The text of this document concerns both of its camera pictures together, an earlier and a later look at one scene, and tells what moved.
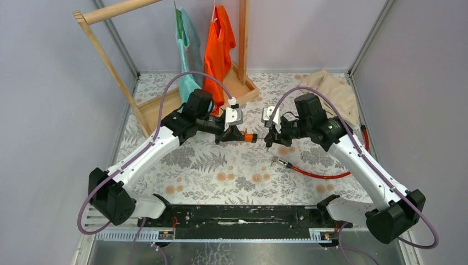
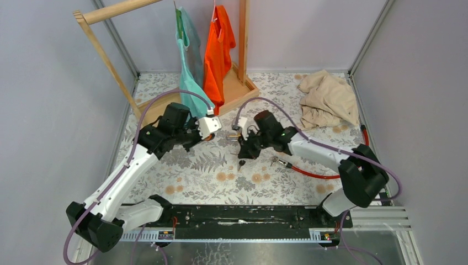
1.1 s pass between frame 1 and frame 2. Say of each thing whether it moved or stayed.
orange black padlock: moved
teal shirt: stayed
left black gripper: moved
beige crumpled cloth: stayed
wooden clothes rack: stayed
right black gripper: moved
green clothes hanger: stayed
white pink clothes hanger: stayed
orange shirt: stayed
